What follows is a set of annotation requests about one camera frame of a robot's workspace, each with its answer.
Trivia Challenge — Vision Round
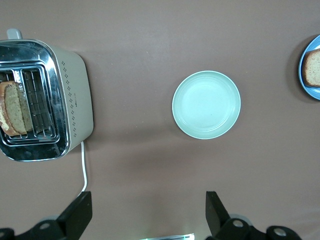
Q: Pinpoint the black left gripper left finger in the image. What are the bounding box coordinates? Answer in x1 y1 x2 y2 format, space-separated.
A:
0 191 93 240

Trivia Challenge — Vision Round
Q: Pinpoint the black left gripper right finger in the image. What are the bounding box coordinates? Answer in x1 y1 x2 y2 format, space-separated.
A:
205 191 305 240

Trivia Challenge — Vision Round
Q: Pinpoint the brown bread slice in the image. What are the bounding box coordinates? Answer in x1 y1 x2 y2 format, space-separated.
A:
303 48 320 88
0 80 34 137

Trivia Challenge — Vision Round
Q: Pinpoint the mint green round plate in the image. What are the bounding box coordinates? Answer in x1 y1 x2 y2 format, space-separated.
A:
171 70 242 140

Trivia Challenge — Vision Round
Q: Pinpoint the blue round plate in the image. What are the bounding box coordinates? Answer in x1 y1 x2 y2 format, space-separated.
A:
298 34 320 101

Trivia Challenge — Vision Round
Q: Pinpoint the beige chrome toaster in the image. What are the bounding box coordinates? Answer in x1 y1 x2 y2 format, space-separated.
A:
0 28 95 163

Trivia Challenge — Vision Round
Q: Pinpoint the white toaster power cord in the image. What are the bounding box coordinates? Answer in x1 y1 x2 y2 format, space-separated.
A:
79 141 89 198

